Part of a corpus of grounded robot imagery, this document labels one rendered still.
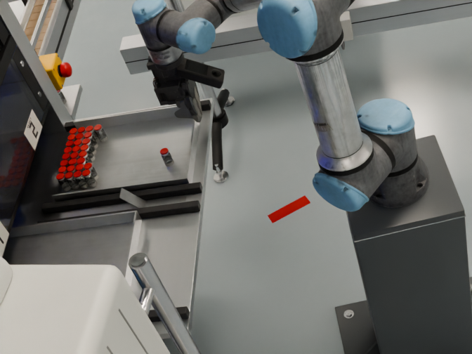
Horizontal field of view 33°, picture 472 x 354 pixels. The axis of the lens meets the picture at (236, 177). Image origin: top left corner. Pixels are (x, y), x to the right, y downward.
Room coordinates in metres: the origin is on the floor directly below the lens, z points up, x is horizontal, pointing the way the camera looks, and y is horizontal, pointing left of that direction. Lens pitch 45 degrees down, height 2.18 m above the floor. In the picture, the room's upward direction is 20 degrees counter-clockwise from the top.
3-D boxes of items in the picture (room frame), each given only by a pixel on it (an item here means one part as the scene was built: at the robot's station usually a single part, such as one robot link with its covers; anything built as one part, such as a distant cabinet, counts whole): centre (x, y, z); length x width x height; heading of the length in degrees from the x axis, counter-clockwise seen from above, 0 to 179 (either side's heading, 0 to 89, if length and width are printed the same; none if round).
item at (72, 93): (1.84, 0.41, 0.87); 0.14 x 0.13 x 0.02; 72
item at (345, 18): (2.21, -0.50, 0.50); 0.12 x 0.05 x 0.09; 72
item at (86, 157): (1.54, 0.33, 0.90); 0.18 x 0.02 x 0.05; 162
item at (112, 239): (1.21, 0.44, 0.90); 0.34 x 0.26 x 0.04; 72
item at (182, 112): (1.51, 0.06, 0.95); 0.06 x 0.03 x 0.09; 72
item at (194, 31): (1.45, -0.02, 1.21); 0.11 x 0.11 x 0.08; 35
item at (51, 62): (1.81, 0.37, 1.00); 0.08 x 0.07 x 0.07; 72
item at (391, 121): (1.20, -0.33, 0.96); 0.13 x 0.12 x 0.14; 125
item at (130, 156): (1.50, 0.23, 0.90); 0.34 x 0.26 x 0.04; 72
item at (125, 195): (1.32, 0.19, 0.91); 0.14 x 0.03 x 0.06; 72
